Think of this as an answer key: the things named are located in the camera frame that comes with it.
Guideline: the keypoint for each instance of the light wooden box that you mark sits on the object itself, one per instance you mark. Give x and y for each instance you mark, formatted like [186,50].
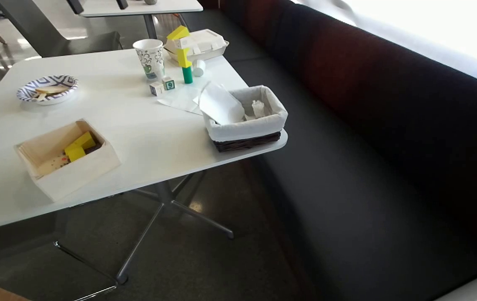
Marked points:
[81,172]

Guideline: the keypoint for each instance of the white pedestal table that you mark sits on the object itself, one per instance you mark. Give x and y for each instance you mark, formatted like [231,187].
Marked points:
[138,7]

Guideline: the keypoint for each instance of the blue patterned paper plate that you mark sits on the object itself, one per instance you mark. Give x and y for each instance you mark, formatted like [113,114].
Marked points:
[60,82]

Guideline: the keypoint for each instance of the dark upholstered bench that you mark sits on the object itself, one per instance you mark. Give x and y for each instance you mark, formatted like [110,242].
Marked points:
[368,146]

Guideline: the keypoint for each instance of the green wooden cylinder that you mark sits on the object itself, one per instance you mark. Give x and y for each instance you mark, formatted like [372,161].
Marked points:
[187,75]

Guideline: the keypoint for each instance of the grey chair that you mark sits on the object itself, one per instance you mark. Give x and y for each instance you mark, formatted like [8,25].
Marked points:
[46,33]

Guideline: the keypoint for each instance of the small white picture cube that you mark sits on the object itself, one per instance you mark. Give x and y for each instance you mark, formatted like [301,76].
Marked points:
[169,84]
[156,89]

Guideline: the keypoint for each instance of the yellow notched wooden block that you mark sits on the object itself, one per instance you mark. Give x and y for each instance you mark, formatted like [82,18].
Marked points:
[183,58]

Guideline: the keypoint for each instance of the crumpled white paper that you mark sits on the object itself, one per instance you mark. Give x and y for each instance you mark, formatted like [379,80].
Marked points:
[258,108]

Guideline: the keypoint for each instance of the wooden piece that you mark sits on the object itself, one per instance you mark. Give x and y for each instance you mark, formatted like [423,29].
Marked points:
[50,90]

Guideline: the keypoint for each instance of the wicker basket with white liner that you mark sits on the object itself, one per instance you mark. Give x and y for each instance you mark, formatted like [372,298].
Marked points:
[248,133]

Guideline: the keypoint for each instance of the white wooden cylinder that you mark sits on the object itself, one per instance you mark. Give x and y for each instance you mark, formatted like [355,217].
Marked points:
[199,67]

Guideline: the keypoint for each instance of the white foam takeout container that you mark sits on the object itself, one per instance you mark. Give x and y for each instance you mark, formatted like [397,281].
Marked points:
[205,44]

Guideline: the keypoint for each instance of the chair with metal sled base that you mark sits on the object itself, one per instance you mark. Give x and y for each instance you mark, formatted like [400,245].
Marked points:
[33,271]

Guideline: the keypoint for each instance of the white paper napkin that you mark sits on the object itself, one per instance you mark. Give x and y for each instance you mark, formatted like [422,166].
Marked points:
[182,100]

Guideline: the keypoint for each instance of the patterned paper cup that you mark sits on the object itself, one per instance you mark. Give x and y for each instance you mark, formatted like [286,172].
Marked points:
[150,56]

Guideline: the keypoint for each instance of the dotted light wooden block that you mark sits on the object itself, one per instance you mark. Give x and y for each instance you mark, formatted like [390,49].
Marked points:
[52,164]

